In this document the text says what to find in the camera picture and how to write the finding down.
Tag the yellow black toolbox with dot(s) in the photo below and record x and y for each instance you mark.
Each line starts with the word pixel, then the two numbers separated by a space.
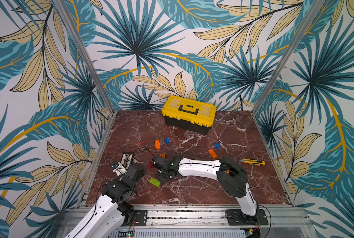
pixel 189 114

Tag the aluminium front rail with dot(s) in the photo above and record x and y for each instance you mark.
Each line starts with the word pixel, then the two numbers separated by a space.
pixel 204 221

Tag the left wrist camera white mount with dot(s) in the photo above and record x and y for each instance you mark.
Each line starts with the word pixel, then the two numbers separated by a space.
pixel 118 168

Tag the yellow utility knife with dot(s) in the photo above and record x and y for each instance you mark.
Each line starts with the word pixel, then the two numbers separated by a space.
pixel 253 162

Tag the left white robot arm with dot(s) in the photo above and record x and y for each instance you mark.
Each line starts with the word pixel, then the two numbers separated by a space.
pixel 111 210

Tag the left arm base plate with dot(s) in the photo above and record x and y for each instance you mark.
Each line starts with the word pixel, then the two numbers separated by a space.
pixel 138 218

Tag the green 2x4 brick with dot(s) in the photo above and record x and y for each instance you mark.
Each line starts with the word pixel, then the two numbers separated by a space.
pixel 155 182

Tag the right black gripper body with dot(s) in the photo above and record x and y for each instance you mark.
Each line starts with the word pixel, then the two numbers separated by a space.
pixel 158 163

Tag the orange 2x4 brick far left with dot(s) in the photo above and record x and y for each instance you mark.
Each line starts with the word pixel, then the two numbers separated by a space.
pixel 157 144

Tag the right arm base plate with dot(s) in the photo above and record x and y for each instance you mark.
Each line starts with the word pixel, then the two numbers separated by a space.
pixel 235 217

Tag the orange 2x4 brick centre right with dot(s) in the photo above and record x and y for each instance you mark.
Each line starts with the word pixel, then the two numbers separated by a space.
pixel 212 153

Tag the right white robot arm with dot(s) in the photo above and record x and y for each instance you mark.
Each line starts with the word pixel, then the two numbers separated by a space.
pixel 231 176

